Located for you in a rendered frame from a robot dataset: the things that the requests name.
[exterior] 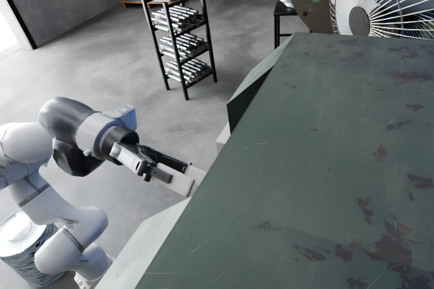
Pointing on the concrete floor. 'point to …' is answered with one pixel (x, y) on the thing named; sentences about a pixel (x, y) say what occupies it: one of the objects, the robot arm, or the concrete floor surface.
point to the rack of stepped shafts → (181, 39)
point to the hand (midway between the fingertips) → (199, 184)
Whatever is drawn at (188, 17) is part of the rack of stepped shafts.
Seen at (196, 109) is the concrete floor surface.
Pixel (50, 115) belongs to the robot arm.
